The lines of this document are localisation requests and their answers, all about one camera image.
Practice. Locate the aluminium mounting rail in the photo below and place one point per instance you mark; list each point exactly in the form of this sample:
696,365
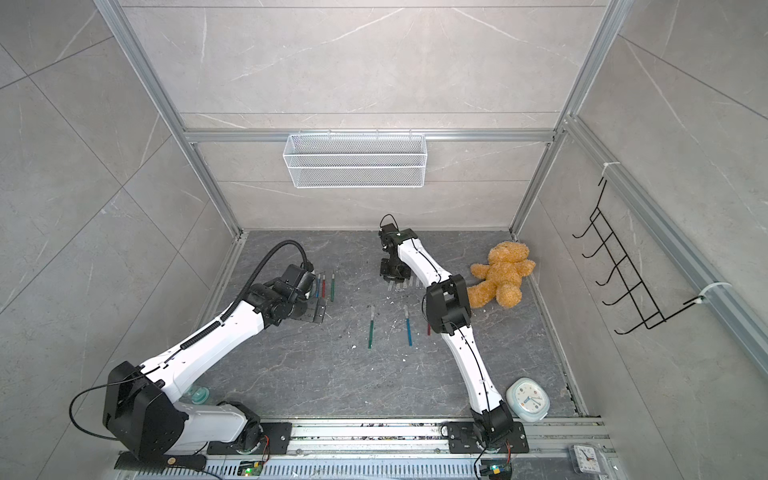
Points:
406,448

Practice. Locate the teal sand timer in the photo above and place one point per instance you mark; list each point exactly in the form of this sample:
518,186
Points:
197,395

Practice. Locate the green carving knife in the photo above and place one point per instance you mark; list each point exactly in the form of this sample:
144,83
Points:
332,288
371,328

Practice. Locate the small white clock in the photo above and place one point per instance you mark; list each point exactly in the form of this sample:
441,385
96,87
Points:
586,460

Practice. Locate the white tape roll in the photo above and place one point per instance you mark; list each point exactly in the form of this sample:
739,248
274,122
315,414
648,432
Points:
528,400

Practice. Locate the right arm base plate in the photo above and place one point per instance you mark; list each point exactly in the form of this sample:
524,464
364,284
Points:
471,437

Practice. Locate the black wire hook rack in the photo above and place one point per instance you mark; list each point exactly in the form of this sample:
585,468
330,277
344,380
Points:
623,267

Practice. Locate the brown teddy bear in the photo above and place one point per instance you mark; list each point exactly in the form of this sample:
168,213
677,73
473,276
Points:
501,278

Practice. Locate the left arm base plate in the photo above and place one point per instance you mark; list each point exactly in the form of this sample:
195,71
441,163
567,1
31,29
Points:
272,437

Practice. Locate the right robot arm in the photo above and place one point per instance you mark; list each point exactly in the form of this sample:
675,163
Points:
447,310

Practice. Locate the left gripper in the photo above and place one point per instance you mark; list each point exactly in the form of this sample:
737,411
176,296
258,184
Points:
314,313

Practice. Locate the white wire mesh basket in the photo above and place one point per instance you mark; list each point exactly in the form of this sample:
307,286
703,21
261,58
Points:
364,160

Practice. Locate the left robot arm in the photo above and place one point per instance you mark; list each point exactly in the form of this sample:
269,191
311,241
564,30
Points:
143,407

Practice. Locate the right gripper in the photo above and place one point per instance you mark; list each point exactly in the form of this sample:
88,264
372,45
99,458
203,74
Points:
387,273

